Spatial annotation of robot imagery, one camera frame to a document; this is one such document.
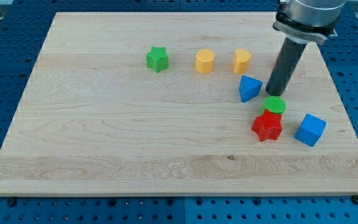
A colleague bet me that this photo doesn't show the yellow hexagon block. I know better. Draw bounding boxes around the yellow hexagon block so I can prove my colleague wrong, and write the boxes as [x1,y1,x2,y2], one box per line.
[195,49,216,74]

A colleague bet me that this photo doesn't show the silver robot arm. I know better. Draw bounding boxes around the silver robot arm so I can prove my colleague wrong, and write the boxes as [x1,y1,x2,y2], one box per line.
[273,0,346,45]

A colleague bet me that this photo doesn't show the green cylinder block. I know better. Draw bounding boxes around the green cylinder block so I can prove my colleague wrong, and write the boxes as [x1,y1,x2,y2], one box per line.
[261,96,287,114]

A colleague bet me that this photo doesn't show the green star block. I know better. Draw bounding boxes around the green star block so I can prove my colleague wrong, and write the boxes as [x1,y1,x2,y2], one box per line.
[146,46,169,73]

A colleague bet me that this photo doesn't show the red star block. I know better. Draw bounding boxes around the red star block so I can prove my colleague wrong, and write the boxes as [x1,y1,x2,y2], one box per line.
[251,109,283,141]

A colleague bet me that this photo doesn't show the yellow heart block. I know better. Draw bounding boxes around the yellow heart block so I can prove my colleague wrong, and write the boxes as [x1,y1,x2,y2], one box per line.
[232,49,252,74]

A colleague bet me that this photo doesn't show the light wooden board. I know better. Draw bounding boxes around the light wooden board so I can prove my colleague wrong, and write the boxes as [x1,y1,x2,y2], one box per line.
[0,12,358,197]

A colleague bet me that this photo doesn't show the blue cube block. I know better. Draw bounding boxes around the blue cube block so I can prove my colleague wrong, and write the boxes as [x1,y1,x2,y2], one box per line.
[294,113,326,147]

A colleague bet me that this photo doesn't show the blue triangle block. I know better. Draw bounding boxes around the blue triangle block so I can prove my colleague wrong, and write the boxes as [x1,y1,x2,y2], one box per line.
[239,75,263,103]

